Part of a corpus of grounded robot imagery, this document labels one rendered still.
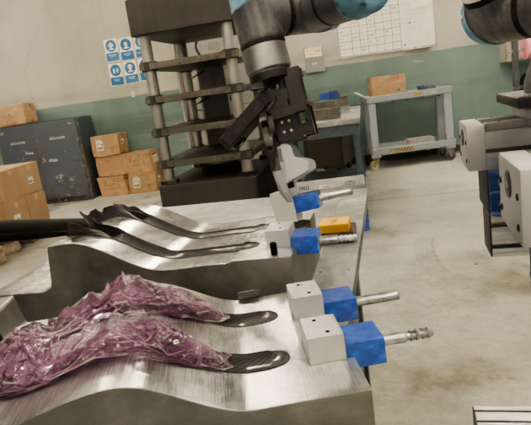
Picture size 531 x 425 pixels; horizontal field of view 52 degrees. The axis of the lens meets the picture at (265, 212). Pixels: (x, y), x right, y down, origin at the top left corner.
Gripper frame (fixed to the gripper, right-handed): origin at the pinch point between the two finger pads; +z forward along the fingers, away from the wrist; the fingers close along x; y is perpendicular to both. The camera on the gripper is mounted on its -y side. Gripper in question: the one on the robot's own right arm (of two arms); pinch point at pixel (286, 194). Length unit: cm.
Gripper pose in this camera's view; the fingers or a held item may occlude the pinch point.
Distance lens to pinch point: 92.3
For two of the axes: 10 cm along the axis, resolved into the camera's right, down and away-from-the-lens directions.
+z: 2.4, 9.7, 0.5
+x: 2.3, -1.0, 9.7
